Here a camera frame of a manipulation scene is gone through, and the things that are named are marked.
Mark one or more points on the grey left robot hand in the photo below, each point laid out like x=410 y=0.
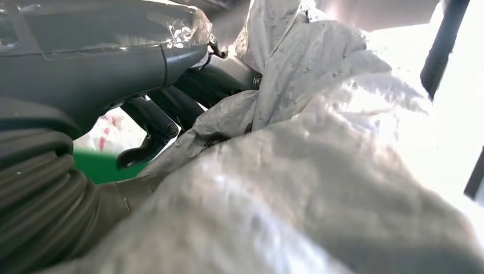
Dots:
x=94 y=68

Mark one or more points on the grey poly mailer parcel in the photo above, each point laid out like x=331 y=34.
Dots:
x=302 y=170

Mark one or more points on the white poly mailer red lettering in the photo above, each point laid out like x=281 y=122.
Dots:
x=109 y=130

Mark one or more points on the green plastic crate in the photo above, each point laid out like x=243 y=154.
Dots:
x=94 y=166

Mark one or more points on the dark window frame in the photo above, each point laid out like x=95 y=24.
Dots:
x=442 y=49

